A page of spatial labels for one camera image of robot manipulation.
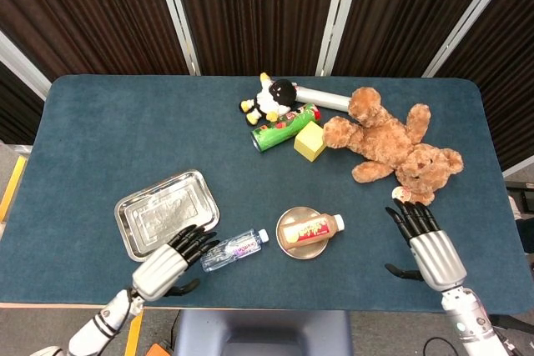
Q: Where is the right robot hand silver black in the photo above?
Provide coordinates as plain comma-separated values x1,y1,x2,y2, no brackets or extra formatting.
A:
384,200,467,293

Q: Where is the yellow cube block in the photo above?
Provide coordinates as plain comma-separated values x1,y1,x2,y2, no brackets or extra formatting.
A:
293,120,328,163

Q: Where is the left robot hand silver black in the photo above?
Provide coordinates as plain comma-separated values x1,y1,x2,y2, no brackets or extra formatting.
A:
132,224,220,302

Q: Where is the black metal floor bar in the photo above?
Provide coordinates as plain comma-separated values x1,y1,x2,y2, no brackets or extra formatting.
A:
490,313,534,331

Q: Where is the blue table mat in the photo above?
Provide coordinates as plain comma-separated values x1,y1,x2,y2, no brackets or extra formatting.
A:
0,74,527,315

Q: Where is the yellow floor tape strip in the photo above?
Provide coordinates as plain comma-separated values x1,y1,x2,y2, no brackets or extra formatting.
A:
0,155,27,223
123,309,144,356

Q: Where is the brown teddy bear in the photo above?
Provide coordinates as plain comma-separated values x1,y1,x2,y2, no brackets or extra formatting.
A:
322,87,465,208

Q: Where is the green chips can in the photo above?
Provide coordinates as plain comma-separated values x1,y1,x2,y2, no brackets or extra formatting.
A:
249,102,323,153

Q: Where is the white cylinder tube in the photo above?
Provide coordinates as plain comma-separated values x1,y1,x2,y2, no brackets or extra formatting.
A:
291,82,354,113

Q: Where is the black white plush toy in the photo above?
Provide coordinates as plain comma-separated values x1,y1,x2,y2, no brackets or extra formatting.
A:
239,72,298,126

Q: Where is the brown drink bottle red label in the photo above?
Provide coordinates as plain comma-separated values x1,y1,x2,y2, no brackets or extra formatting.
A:
278,213,346,248

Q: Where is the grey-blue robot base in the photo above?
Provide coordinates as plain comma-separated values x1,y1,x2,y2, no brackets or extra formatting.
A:
173,308,351,356

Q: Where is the round steel plate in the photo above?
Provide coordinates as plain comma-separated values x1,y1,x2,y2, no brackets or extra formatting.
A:
275,205,330,260

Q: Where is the black equipment box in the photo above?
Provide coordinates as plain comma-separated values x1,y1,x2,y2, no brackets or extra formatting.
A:
504,180,534,218

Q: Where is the rectangular steel tray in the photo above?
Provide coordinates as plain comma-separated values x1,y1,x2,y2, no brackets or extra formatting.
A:
114,169,221,263

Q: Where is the clear water bottle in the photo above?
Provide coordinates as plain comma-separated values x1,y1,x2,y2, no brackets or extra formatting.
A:
199,228,270,273

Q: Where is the round white hang tag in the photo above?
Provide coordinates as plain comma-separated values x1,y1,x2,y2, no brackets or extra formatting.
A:
390,186,413,203

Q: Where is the brown partition screen white frame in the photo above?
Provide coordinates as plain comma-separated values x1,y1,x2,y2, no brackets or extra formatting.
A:
0,0,534,178

